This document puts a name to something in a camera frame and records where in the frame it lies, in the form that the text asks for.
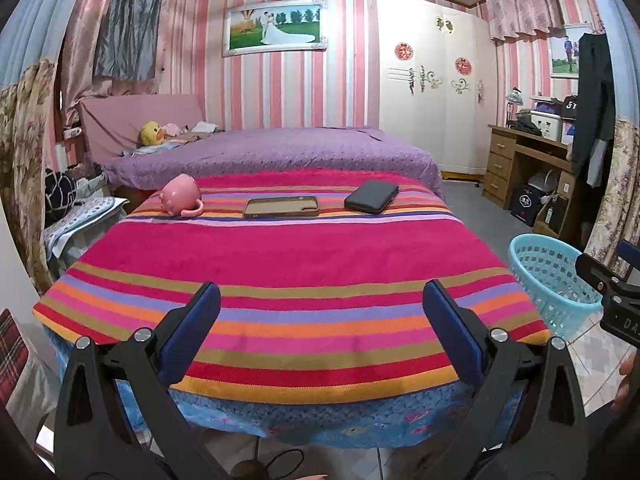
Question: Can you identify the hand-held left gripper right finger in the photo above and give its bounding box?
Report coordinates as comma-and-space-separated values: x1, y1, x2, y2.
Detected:
422, 279, 588, 480

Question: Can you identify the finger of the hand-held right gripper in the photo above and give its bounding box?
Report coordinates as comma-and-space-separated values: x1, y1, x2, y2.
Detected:
617, 240, 640, 281
575, 252, 640, 302

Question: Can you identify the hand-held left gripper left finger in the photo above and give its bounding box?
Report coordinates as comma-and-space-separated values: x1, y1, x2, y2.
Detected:
52, 281, 231, 480

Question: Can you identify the light blue plastic basket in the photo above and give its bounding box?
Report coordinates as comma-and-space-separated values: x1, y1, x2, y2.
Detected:
508, 233, 603, 341

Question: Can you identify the person's right hand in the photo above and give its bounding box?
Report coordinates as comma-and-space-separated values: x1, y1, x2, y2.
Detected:
614, 350, 640, 413

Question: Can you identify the dark printed box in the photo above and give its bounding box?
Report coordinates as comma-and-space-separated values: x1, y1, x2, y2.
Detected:
510, 183, 546, 225

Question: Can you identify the striped pink blanket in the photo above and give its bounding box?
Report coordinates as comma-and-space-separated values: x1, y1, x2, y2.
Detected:
32, 169, 551, 406

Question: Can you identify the pink pig mug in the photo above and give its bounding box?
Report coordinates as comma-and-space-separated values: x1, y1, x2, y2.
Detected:
159, 173, 205, 220

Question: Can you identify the blue printed table cloth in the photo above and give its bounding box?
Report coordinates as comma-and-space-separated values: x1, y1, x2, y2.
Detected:
50, 335, 531, 448

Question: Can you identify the brown phone case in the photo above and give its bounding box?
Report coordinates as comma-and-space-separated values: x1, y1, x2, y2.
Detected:
242, 195, 321, 219

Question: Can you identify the wooden desk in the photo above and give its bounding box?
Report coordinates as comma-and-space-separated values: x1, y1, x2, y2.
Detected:
482, 125, 581, 241

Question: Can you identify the black hanging garment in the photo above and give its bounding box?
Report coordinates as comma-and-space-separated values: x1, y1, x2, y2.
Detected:
570, 32, 616, 186

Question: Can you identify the black zip case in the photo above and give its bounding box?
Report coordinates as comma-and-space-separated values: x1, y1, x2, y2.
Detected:
344, 181, 400, 215

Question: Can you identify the polka dot cloth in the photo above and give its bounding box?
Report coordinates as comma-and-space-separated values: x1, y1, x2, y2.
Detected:
42, 195, 128, 241

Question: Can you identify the white box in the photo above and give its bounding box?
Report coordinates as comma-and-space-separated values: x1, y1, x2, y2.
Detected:
529, 107, 566, 141

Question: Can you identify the red plaid cloth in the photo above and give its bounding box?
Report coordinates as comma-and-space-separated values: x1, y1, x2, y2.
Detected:
0, 307, 31, 406

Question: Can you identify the black patterned bag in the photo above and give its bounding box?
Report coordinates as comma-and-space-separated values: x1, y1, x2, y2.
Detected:
44, 170, 81, 221

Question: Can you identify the purple dotted bedspread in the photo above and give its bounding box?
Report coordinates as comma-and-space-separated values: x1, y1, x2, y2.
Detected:
102, 126, 446, 201

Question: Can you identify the desk lamp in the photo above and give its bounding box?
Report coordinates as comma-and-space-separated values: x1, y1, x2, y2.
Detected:
504, 87, 523, 128

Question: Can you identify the yellow duck plush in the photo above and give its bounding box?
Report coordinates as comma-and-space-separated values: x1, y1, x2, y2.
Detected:
139, 121, 167, 147

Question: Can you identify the white wardrobe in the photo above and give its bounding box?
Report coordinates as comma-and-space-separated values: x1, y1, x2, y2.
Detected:
372, 0, 493, 177

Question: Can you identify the small framed photo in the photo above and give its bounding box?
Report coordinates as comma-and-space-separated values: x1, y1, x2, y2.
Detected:
547, 22, 593, 79

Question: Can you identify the pink headboard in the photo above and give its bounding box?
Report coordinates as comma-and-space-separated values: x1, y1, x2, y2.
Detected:
77, 94, 206, 163

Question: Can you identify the pink patterned valance curtain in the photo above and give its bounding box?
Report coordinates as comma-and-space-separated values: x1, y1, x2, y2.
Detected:
485, 0, 568, 43

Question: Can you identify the grey curtain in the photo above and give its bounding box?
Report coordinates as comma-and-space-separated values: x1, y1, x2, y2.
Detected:
92, 0, 166, 81

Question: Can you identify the framed wedding photo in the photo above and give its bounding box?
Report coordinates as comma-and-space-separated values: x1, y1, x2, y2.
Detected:
222, 0, 328, 57

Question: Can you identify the pink satin curtain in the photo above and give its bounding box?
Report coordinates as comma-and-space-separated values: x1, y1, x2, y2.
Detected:
60, 0, 201, 111

